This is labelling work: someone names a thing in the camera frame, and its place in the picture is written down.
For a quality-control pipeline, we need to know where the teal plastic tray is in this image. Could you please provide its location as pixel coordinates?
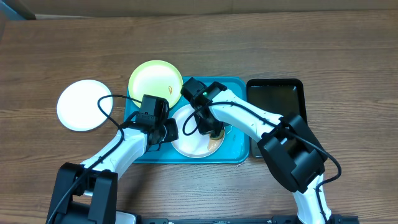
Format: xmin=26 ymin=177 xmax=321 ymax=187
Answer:
xmin=134 ymin=77 xmax=250 ymax=164

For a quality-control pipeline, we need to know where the yellow-green plate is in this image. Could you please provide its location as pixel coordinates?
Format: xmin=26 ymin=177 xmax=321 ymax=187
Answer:
xmin=127 ymin=60 xmax=183 ymax=108

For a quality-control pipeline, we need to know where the white plate with ketchup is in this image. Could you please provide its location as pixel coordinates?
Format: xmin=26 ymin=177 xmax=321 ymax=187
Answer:
xmin=172 ymin=105 xmax=225 ymax=158

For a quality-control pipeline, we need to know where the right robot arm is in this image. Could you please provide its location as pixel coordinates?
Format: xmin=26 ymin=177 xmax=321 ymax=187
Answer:
xmin=181 ymin=78 xmax=332 ymax=223

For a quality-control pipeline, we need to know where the green yellow sponge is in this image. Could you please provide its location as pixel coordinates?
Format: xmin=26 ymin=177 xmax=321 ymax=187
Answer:
xmin=210 ymin=129 xmax=225 ymax=141

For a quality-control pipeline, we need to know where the black water tray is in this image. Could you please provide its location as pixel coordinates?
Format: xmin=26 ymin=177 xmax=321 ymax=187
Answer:
xmin=246 ymin=78 xmax=312 ymax=159

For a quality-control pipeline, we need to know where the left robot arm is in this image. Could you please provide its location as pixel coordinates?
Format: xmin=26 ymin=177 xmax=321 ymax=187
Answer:
xmin=46 ymin=111 xmax=178 ymax=224

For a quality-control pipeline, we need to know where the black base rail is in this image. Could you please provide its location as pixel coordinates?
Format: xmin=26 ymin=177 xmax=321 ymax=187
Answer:
xmin=114 ymin=211 xmax=360 ymax=224

